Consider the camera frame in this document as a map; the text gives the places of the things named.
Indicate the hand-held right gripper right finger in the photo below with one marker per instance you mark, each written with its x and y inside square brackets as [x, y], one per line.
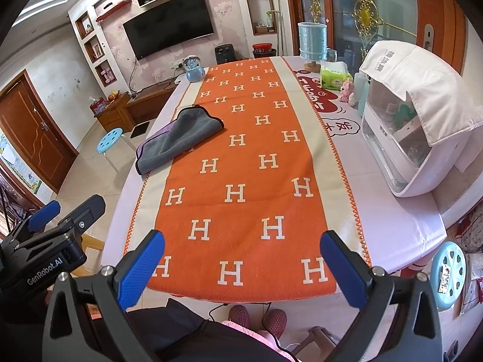
[343, 267]

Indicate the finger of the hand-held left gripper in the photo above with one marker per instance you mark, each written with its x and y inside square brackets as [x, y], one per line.
[88, 209]
[42, 217]

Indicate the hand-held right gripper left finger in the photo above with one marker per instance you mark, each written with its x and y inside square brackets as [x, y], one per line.
[139, 267]

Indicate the grey towel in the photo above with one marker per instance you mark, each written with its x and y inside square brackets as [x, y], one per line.
[173, 139]

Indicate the wooden chair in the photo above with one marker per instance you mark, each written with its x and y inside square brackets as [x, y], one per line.
[92, 247]

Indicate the pale printed tablecloth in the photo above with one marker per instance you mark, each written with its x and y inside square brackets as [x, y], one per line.
[381, 215]

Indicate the blue round plastic stool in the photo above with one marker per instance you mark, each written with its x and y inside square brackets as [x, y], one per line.
[109, 139]
[449, 275]

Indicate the brown wooden door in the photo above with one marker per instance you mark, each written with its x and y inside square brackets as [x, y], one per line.
[34, 132]

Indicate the pink slipper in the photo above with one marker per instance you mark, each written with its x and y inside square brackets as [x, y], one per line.
[275, 321]
[239, 316]

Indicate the person's dark trousers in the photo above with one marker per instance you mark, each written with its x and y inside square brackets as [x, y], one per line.
[196, 339]

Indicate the black floor mat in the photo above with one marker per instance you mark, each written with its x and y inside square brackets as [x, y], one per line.
[140, 129]

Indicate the wooden television cabinet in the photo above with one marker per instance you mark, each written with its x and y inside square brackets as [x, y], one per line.
[120, 111]

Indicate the red gift box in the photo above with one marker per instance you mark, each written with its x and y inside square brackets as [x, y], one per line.
[100, 106]

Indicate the white countertop appliance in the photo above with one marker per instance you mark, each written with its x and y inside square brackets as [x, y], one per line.
[409, 183]

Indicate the orange letter-print blanket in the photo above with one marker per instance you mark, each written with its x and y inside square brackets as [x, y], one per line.
[241, 196]

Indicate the white printed bag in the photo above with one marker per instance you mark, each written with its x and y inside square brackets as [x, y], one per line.
[473, 275]

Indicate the pale blue plastic bottle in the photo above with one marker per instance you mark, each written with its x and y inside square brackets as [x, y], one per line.
[363, 94]

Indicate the pink plush toy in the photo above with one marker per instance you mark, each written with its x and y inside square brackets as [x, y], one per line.
[347, 92]

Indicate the green tissue pack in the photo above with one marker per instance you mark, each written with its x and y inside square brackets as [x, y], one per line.
[334, 77]

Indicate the black flat television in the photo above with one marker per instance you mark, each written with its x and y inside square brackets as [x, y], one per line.
[169, 22]

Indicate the black air fryer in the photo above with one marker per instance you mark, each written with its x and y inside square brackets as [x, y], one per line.
[225, 54]

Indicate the white cloth appliance cover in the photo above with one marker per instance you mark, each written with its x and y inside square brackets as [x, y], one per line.
[434, 79]

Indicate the light blue table lamp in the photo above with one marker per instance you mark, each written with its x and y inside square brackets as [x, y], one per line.
[312, 41]

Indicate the red bucket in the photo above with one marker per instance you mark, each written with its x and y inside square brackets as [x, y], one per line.
[264, 50]

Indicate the glass door with gold ornament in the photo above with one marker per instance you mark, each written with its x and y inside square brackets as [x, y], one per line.
[358, 11]

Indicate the red wall shelf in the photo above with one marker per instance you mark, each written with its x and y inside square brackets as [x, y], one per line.
[113, 10]

